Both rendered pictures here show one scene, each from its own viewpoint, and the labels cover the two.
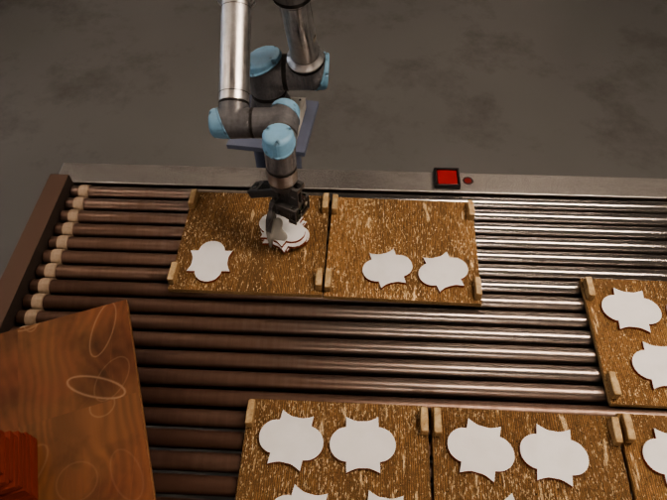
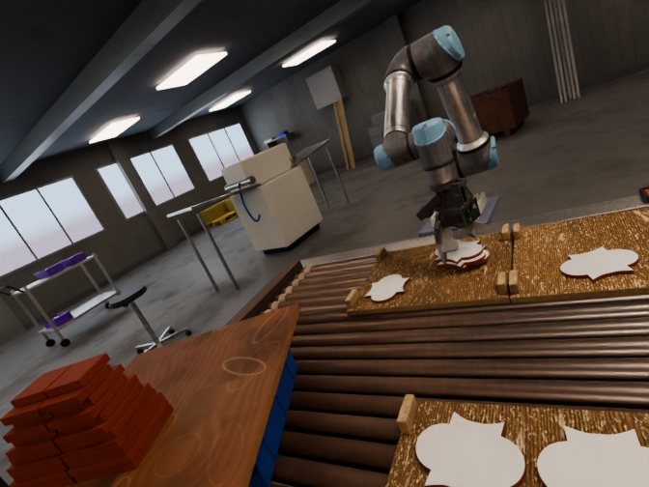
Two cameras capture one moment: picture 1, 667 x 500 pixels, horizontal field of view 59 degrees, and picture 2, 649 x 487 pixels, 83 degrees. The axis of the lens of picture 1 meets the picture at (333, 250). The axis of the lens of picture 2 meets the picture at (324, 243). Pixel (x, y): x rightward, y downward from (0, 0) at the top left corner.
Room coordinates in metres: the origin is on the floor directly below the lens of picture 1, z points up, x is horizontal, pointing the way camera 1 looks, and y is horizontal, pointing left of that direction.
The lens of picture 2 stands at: (0.10, -0.03, 1.42)
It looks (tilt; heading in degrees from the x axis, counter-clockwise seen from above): 17 degrees down; 30
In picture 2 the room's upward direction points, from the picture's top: 23 degrees counter-clockwise
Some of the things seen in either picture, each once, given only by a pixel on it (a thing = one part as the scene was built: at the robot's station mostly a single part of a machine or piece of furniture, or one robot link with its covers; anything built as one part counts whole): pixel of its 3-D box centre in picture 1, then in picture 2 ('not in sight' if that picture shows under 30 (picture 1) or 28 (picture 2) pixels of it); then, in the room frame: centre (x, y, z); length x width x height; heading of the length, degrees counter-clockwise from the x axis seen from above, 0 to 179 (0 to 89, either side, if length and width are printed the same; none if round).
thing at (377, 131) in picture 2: not in sight; (394, 130); (9.81, 2.34, 0.55); 1.11 x 0.74 x 1.10; 80
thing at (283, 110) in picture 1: (277, 122); (433, 138); (1.14, 0.13, 1.27); 0.11 x 0.11 x 0.08; 86
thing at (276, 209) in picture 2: not in sight; (273, 199); (4.59, 3.08, 0.69); 2.91 x 0.73 x 1.39; 167
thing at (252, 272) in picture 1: (253, 241); (431, 272); (1.03, 0.22, 0.93); 0.41 x 0.35 x 0.02; 86
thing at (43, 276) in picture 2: not in sight; (67, 298); (2.91, 6.12, 0.56); 1.24 x 0.69 x 1.11; 169
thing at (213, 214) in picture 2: not in sight; (227, 209); (8.38, 7.33, 0.25); 1.37 x 0.94 x 0.50; 170
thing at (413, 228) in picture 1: (401, 248); (615, 248); (1.00, -0.19, 0.93); 0.41 x 0.35 x 0.02; 85
